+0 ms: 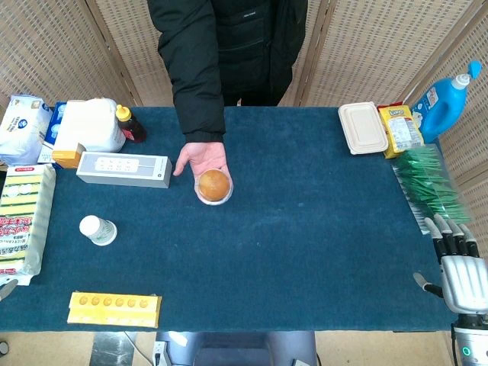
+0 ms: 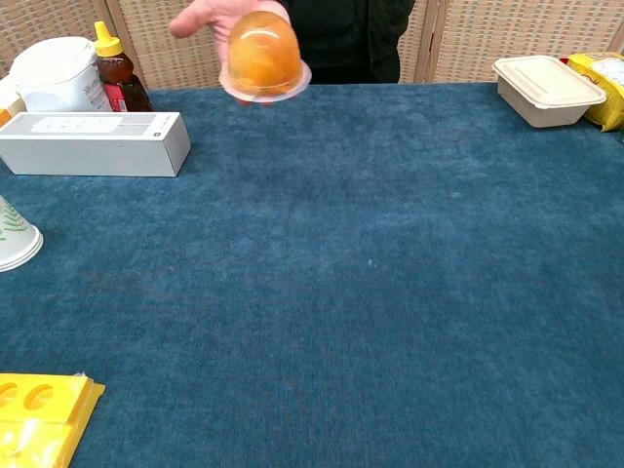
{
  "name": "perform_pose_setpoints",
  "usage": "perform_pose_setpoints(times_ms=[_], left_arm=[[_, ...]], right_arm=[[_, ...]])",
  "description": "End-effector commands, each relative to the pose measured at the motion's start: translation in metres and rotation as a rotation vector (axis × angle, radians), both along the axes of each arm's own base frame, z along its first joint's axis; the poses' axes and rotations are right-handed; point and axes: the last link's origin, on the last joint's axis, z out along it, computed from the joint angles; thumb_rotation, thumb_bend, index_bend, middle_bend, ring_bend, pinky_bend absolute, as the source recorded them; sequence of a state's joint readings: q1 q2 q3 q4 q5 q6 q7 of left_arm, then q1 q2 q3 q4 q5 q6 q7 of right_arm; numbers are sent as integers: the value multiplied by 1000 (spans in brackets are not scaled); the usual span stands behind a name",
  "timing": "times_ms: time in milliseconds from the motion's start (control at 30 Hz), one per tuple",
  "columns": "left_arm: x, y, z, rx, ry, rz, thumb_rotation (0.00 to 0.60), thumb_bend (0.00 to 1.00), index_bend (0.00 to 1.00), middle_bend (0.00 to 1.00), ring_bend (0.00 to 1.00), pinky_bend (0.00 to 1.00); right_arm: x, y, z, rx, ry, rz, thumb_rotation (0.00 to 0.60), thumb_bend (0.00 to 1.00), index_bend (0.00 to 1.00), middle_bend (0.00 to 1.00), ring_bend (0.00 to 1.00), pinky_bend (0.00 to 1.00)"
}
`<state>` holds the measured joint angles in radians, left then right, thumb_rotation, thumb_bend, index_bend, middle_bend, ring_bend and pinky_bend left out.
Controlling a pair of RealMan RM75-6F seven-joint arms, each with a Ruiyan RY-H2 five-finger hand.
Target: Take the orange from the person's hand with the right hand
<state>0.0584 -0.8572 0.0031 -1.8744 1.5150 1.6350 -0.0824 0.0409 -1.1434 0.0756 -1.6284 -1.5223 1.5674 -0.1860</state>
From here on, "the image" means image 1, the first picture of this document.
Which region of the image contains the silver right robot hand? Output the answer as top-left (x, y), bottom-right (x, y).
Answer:
top-left (413, 213), bottom-right (488, 314)

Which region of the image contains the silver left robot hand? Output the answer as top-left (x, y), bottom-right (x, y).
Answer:
top-left (0, 279), bottom-right (19, 302)

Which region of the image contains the person's bare right hand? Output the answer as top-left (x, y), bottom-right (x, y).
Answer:
top-left (172, 141), bottom-right (232, 191)

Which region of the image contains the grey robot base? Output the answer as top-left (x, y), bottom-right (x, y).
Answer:
top-left (156, 330), bottom-right (318, 366)

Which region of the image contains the person's black-sleeved right arm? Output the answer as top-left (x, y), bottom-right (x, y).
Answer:
top-left (148, 0), bottom-right (226, 145)

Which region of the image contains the person's black jacket torso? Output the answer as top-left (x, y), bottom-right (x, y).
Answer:
top-left (211, 0), bottom-right (309, 108)

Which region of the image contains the yellow green sponge pack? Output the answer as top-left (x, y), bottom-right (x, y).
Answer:
top-left (0, 163), bottom-right (57, 287)

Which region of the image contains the honey bottle yellow cap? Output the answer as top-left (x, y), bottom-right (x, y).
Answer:
top-left (115, 104), bottom-right (148, 144)

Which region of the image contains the grey power strip box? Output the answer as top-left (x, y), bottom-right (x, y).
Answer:
top-left (75, 151), bottom-right (173, 189)

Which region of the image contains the green sachet pack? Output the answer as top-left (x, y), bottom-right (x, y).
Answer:
top-left (391, 144), bottom-right (472, 236)

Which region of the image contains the white paper cup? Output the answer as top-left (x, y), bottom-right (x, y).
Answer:
top-left (79, 215), bottom-right (118, 247)

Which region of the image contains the yellow wooden block with holes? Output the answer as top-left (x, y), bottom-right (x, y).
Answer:
top-left (67, 291), bottom-right (163, 329)

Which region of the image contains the white plastic jug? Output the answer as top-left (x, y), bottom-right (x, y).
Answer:
top-left (53, 98), bottom-right (127, 154)

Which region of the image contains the dark blue table cloth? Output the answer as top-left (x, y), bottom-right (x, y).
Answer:
top-left (0, 105), bottom-right (482, 332)

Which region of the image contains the small orange box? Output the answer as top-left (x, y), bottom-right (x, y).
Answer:
top-left (51, 143), bottom-right (88, 169)

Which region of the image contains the blue and white carton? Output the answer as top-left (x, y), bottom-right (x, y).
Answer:
top-left (37, 101), bottom-right (68, 165)

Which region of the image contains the white tissue pack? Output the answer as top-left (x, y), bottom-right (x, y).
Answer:
top-left (0, 94), bottom-right (53, 167)

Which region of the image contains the beige lidded lunch box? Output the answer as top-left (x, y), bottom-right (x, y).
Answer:
top-left (338, 101), bottom-right (389, 156)

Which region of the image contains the white floor power socket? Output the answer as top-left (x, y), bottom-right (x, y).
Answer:
top-left (152, 341), bottom-right (168, 365)

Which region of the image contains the yellow snack bag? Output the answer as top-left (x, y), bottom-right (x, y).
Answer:
top-left (377, 101), bottom-right (425, 159)

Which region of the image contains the blue detergent bottle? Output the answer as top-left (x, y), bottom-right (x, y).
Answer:
top-left (411, 59), bottom-right (483, 145)

